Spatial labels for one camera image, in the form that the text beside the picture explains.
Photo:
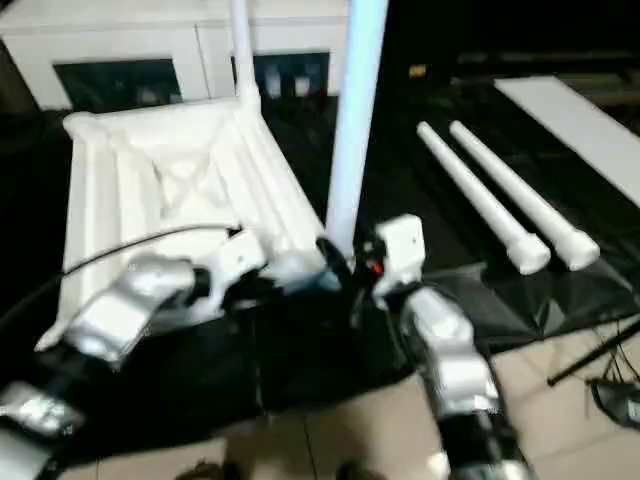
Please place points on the black work mat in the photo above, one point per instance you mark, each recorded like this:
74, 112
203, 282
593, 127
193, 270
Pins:
450, 225

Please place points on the white plastic table top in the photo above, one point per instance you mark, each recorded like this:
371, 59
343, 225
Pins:
125, 190

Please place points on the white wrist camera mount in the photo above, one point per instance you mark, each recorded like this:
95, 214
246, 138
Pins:
402, 250
240, 255

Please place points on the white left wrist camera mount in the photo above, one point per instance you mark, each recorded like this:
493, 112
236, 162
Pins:
240, 255

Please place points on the white plastic table leg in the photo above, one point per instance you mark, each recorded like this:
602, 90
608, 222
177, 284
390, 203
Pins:
355, 125
475, 195
245, 50
520, 190

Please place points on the small tan box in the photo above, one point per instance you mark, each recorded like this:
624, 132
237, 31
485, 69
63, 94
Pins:
420, 70

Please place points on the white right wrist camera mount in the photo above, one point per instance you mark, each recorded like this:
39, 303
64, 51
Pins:
402, 250

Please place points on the white cabinet with openings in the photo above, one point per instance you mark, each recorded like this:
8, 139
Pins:
125, 40

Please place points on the flat white board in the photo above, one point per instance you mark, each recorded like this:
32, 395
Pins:
580, 130

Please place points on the black router with antennas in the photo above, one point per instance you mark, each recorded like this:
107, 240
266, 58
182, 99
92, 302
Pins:
617, 400

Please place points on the black folding stand leg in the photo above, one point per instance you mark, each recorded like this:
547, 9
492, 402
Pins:
595, 355

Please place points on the dark right robot foot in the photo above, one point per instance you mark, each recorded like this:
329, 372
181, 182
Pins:
354, 472

